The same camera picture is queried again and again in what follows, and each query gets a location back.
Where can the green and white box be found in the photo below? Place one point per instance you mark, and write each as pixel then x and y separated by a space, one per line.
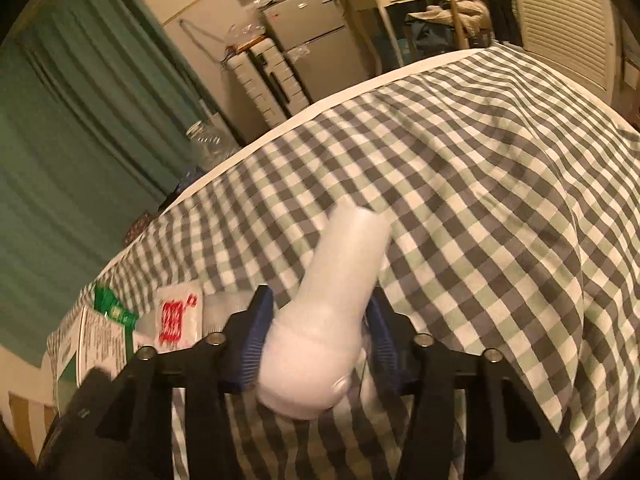
pixel 95 341

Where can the white handheld device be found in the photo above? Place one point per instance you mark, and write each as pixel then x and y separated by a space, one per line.
pixel 325 310

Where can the wooden chair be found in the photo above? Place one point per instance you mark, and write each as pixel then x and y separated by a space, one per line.
pixel 457 5

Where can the silver fridge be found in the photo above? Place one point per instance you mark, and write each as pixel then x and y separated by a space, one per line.
pixel 310 35

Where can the clear plastic bag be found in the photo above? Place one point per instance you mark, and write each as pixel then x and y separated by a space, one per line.
pixel 245 35

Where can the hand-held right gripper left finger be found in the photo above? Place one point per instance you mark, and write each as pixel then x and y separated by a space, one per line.
pixel 255 330

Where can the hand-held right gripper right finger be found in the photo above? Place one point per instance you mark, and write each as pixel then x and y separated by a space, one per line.
pixel 382 341

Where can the white louvred door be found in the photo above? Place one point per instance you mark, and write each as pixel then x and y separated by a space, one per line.
pixel 565 20

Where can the checked blanket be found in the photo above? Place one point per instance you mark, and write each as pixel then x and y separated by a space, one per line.
pixel 475 185

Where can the green snack packet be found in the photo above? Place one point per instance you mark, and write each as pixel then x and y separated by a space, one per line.
pixel 113 305

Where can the brown cardboard box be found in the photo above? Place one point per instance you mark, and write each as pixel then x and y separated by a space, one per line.
pixel 25 410

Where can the green curtain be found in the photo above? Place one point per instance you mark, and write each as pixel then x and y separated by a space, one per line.
pixel 75 135

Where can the clear plastic bottle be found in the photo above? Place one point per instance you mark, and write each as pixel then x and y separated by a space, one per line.
pixel 210 145

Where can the white packet with red print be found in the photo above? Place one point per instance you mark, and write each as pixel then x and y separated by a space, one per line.
pixel 175 320

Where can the white suitcase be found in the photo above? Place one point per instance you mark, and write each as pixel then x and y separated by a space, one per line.
pixel 265 85

